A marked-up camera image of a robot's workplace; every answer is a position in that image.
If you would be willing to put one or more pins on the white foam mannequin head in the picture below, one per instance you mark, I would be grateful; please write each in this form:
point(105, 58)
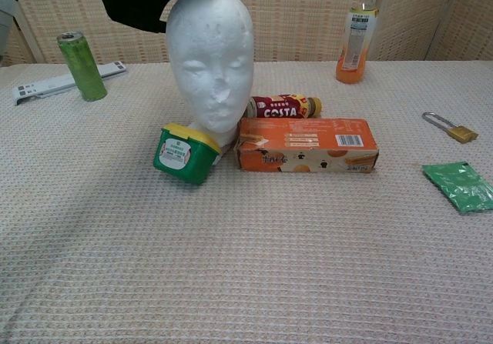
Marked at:
point(212, 59)

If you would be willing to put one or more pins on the woven folding screen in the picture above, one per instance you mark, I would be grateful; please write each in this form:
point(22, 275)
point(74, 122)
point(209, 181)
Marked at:
point(300, 21)

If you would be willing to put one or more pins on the brass padlock long shackle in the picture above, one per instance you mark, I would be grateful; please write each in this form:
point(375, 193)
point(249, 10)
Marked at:
point(464, 133)

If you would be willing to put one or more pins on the orange drink bottle black cap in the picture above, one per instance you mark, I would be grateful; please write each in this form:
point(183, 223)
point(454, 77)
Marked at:
point(354, 47)

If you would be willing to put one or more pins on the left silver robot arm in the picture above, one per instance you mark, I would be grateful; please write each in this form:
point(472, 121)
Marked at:
point(5, 9)

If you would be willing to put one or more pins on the green drink can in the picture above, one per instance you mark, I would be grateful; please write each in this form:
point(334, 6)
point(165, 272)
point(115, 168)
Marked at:
point(82, 69)

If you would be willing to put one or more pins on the long white flat box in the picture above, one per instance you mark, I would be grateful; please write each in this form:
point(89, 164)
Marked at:
point(42, 86)

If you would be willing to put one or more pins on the green tub with yellow lid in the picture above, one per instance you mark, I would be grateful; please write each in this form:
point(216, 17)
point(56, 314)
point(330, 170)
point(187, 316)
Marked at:
point(185, 155)

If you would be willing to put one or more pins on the red Costa coffee bottle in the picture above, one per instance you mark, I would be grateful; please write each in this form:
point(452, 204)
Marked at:
point(283, 107)

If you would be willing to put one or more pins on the orange biscuit box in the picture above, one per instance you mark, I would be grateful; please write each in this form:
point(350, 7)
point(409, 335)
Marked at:
point(308, 147)

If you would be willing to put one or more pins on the green foil sachet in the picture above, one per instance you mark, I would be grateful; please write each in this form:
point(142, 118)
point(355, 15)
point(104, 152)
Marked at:
point(460, 186)

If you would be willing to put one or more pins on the beige woven tablecloth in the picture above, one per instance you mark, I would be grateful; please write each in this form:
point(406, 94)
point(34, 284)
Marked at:
point(246, 251)

